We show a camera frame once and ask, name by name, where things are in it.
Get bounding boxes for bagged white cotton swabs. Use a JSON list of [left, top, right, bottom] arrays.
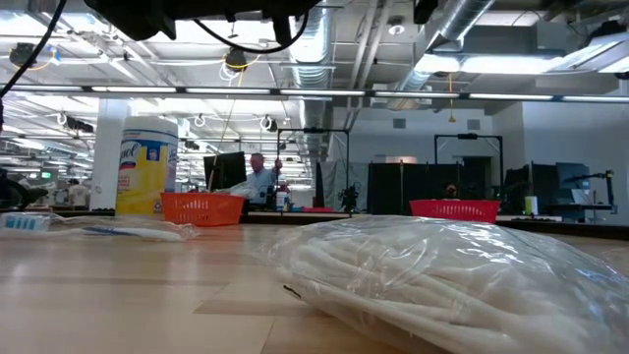
[[252, 214, 629, 354]]

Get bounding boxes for tan wooden desk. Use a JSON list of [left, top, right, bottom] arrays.
[[245, 210, 355, 220]]

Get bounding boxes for long linear ceiling light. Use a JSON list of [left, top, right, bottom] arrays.
[[0, 84, 629, 104]]

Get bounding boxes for black flat monitor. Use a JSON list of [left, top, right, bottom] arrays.
[[203, 150, 249, 193]]

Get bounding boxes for black partition panel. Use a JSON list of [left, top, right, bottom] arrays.
[[367, 161, 463, 215]]

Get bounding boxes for orange plastic basket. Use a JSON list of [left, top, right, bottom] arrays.
[[160, 191, 246, 228]]

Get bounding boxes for red plastic basket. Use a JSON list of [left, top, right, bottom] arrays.
[[409, 199, 502, 223]]

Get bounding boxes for wipes canister with yellow label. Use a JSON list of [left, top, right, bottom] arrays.
[[115, 116, 180, 216]]

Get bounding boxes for wide bright ceiling light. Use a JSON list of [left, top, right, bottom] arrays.
[[415, 31, 629, 75]]

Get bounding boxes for white building pillar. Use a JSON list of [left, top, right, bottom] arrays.
[[89, 97, 133, 211]]

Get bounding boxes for blue-grey computer monitor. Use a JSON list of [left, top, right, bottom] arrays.
[[556, 161, 591, 206]]

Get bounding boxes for black camera rig frame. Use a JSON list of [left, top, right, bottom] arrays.
[[433, 133, 505, 201], [275, 127, 351, 212]]

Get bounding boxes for silver spiral round duct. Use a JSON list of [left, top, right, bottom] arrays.
[[280, 4, 338, 158], [387, 0, 495, 107]]

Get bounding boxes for black ceiling cable reel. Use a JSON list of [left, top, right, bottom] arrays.
[[223, 45, 266, 75]]

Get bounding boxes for yellow hanging cord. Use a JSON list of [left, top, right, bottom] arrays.
[[445, 73, 456, 124]]

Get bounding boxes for black curved cable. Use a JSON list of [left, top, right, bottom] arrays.
[[0, 169, 48, 210]]

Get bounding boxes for black ceiling device orange cable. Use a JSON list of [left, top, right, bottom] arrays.
[[9, 41, 63, 73]]

